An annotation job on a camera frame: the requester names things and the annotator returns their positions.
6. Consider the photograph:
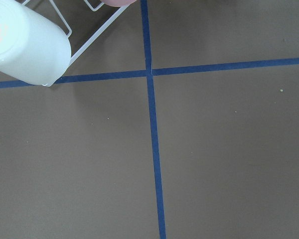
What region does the pink cup on rack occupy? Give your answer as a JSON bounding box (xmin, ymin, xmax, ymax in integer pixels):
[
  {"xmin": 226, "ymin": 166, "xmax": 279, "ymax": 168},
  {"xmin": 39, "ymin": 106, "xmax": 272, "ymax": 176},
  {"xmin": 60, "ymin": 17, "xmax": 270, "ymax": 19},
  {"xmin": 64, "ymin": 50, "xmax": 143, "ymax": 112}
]
[{"xmin": 101, "ymin": 0, "xmax": 137, "ymax": 7}]

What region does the white cup on rack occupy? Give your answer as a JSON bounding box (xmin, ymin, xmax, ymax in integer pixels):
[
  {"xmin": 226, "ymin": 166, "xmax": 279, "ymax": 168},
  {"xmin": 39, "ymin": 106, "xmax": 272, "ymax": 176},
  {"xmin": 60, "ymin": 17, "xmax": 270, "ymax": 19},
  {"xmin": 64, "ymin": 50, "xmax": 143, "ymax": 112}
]
[{"xmin": 0, "ymin": 0, "xmax": 71, "ymax": 87}]

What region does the white wire cup rack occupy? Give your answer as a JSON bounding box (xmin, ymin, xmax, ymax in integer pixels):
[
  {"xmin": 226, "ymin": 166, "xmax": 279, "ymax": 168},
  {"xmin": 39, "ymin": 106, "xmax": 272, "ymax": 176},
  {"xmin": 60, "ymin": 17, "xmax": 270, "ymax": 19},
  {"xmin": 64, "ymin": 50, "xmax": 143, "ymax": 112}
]
[{"xmin": 21, "ymin": 0, "xmax": 130, "ymax": 88}]

